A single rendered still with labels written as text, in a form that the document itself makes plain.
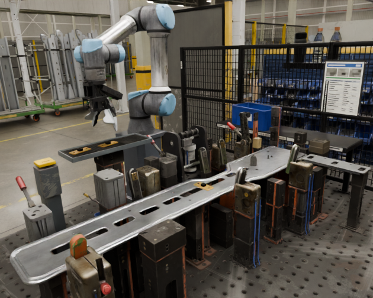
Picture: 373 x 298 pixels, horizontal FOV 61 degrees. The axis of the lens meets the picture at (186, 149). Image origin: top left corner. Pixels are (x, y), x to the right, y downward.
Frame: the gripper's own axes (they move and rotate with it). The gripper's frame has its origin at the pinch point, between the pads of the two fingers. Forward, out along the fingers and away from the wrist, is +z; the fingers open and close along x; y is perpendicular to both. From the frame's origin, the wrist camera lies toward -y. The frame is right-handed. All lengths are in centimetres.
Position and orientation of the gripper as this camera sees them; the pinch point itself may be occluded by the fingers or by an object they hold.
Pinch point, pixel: (106, 128)
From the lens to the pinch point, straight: 136.2
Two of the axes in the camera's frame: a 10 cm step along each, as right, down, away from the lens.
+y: -6.1, 2.6, -7.5
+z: 0.3, 9.5, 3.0
